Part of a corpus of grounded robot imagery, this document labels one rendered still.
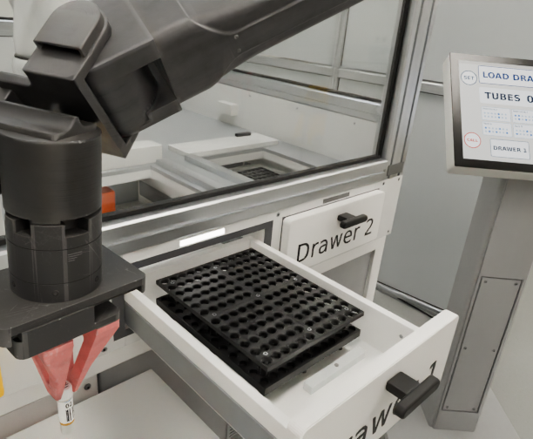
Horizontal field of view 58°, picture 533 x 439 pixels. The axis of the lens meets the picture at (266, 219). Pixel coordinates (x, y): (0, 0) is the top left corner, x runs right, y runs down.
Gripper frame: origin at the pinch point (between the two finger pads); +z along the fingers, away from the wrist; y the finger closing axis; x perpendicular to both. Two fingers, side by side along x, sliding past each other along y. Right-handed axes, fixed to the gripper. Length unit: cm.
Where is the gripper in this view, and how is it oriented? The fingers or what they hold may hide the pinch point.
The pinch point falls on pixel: (62, 382)
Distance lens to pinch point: 41.0
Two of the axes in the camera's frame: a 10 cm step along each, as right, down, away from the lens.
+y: -6.4, 2.3, -7.3
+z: -1.4, 9.1, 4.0
